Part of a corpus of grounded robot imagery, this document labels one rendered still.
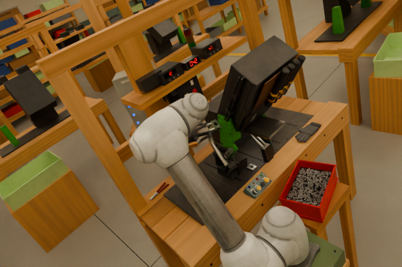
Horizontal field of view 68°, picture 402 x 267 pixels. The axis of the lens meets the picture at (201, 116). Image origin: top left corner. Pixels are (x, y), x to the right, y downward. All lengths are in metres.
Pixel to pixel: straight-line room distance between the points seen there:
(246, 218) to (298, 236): 0.53
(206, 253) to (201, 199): 0.58
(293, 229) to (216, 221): 0.30
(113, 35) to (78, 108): 0.42
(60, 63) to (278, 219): 1.21
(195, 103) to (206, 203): 0.35
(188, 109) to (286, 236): 0.58
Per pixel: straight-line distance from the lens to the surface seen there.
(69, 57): 1.63
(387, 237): 2.66
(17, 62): 8.30
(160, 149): 1.00
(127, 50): 1.73
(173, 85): 1.75
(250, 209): 1.71
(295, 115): 2.28
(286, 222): 1.21
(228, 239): 1.14
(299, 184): 1.78
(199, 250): 1.63
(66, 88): 1.63
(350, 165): 2.63
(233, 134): 1.77
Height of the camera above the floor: 2.15
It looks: 28 degrees down
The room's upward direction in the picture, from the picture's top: 22 degrees counter-clockwise
